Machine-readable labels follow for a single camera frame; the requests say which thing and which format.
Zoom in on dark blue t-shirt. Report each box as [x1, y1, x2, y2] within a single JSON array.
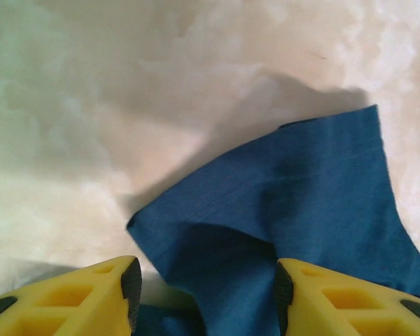
[[125, 104, 420, 336]]

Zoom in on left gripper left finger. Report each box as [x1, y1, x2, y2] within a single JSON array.
[[0, 255, 143, 336]]

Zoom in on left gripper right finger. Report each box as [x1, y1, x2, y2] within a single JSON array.
[[274, 258, 420, 336]]

